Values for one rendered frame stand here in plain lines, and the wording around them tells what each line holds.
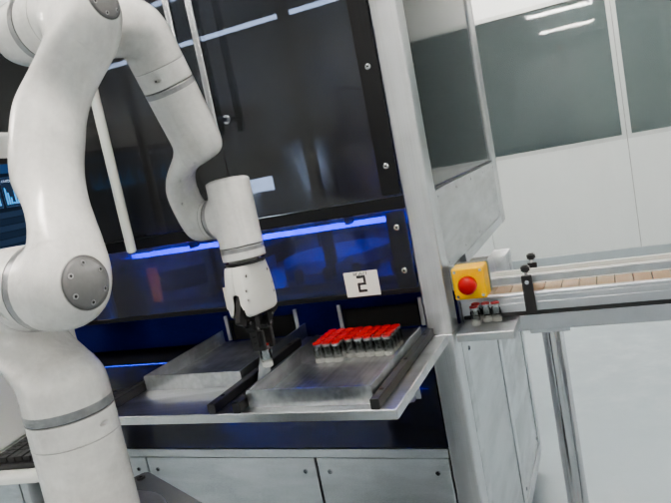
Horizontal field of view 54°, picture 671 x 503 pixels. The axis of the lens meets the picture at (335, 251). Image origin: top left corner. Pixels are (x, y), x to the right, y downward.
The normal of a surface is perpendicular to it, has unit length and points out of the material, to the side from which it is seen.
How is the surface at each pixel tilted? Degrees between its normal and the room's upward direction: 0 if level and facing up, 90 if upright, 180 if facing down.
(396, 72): 90
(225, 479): 90
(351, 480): 90
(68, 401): 89
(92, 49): 128
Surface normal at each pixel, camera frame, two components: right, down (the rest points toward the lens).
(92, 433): 0.70, -0.04
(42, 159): 0.32, -0.26
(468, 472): -0.37, 0.20
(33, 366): 0.04, -0.80
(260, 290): 0.84, -0.08
